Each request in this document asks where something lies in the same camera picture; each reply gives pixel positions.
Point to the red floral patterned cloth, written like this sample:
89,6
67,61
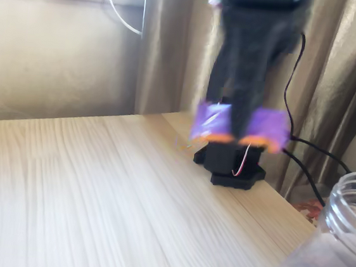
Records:
308,211

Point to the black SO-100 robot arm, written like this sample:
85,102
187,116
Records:
222,163

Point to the clear plastic jar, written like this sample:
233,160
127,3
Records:
343,227

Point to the shiny beige curtain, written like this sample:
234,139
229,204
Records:
340,45

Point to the purple orange candy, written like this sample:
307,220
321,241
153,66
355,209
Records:
268,127

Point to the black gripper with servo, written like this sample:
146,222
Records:
252,68

